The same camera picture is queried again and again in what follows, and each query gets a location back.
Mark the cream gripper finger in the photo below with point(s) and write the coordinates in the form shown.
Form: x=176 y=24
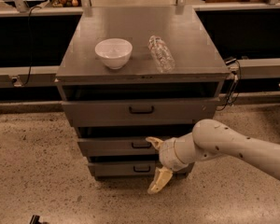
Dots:
x=161 y=178
x=154 y=141

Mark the white bowl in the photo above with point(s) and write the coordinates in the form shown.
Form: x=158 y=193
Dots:
x=114 y=53

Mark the grey bottom drawer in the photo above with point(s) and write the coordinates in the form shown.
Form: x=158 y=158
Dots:
x=123 y=168

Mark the grey drawer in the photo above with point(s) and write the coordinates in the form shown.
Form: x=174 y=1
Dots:
x=139 y=112
x=123 y=168
x=118 y=146

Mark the grey top drawer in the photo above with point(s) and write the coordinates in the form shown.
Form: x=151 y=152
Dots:
x=139 y=112

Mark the grey drawer cabinet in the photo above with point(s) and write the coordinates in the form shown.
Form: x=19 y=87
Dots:
x=199 y=70

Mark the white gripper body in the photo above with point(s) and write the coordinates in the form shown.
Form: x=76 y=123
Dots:
x=167 y=153

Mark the black object on floor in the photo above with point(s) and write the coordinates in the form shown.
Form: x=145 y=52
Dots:
x=35 y=219

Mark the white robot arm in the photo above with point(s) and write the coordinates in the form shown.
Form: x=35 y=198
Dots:
x=208 y=140

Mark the clear plastic bottle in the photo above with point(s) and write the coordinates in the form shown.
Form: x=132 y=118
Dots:
x=161 y=54

